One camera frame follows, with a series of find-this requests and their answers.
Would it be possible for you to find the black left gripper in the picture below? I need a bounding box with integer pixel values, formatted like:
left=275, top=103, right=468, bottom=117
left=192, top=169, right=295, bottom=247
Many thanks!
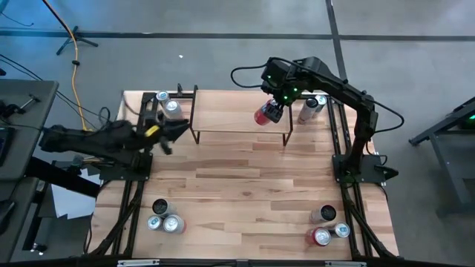
left=135, top=116, right=191, bottom=156

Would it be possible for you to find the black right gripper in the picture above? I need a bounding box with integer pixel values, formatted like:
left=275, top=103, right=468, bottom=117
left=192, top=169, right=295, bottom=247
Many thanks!
left=261, top=58, right=304, bottom=125

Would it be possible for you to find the red Fanta can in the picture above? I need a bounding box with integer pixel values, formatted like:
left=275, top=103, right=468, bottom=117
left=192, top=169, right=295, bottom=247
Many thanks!
left=304, top=226, right=333, bottom=248
left=253, top=99, right=275, bottom=126

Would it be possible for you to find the slim silver Celsius can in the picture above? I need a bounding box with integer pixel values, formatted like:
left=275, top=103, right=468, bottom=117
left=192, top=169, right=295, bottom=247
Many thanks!
left=309, top=204, right=338, bottom=225
left=297, top=96, right=319, bottom=125
left=151, top=198, right=178, bottom=218

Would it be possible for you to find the silver orange can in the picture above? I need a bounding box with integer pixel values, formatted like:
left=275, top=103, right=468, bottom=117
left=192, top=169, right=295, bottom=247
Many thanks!
left=163, top=99, right=185, bottom=122
left=162, top=214, right=188, bottom=235

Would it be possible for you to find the slim silver can blue tab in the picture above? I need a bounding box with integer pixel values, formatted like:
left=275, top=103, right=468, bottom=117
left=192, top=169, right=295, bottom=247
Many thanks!
left=155, top=90, right=171, bottom=108
left=326, top=221, right=352, bottom=240
left=146, top=214, right=164, bottom=232

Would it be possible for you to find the black aluminium crossbar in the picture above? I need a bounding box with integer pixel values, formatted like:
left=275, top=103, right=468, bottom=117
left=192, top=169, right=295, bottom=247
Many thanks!
left=142, top=90, right=344, bottom=102

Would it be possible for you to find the slim blue striped can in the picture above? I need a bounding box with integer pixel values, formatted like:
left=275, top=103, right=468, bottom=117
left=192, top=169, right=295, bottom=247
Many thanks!
left=310, top=94, right=329, bottom=119

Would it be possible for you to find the black knob clamp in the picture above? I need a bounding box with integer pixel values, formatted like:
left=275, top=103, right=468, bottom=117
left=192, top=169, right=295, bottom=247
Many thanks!
left=66, top=154, right=112, bottom=176

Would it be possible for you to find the black diagonal beam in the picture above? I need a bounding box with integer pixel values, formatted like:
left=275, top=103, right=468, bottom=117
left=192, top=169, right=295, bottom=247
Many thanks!
left=24, top=156, right=102, bottom=199

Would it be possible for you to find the white paper sheet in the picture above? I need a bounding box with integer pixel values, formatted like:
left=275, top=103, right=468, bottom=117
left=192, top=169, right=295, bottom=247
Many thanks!
left=50, top=168, right=102, bottom=220

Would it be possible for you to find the black tripod stand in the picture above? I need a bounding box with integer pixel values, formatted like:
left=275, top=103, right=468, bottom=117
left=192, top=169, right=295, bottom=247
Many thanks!
left=55, top=24, right=99, bottom=56

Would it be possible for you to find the grey side table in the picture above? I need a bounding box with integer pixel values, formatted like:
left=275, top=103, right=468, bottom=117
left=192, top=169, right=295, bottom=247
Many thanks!
left=0, top=177, right=41, bottom=263
left=0, top=79, right=60, bottom=182

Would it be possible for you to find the black metal clamp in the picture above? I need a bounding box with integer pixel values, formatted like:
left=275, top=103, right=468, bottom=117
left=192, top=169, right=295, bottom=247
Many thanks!
left=0, top=93, right=42, bottom=119

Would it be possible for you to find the dark tablet device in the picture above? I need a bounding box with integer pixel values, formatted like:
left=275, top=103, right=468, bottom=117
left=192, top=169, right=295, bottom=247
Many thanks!
left=0, top=127, right=16, bottom=168

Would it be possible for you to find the grey metal cart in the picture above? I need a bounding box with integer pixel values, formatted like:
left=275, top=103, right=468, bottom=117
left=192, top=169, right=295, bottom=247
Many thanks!
left=407, top=96, right=475, bottom=218

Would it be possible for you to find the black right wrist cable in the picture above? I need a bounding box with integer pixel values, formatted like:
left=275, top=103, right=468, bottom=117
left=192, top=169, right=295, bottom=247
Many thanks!
left=229, top=65, right=269, bottom=90

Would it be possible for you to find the black left elbow cable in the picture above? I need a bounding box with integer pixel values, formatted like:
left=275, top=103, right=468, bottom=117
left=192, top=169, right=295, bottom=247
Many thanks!
left=96, top=105, right=113, bottom=129

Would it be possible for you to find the black elbow cable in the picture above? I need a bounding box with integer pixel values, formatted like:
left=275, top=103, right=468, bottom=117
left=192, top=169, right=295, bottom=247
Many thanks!
left=365, top=95, right=406, bottom=135
left=96, top=105, right=113, bottom=129

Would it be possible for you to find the yellow floor cable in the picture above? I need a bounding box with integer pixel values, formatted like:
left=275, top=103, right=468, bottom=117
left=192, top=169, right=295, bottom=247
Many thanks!
left=40, top=0, right=94, bottom=132

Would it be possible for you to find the silver metal bracket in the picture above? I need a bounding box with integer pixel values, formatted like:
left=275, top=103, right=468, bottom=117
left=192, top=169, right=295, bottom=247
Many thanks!
left=324, top=260, right=367, bottom=267
left=117, top=259, right=161, bottom=267

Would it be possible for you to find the black right elbow cable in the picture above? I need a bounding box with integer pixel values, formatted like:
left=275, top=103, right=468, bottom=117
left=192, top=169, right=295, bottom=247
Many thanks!
left=365, top=95, right=406, bottom=135

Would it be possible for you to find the black frame beam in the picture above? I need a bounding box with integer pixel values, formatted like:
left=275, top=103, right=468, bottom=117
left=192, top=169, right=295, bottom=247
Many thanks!
left=0, top=254, right=475, bottom=267

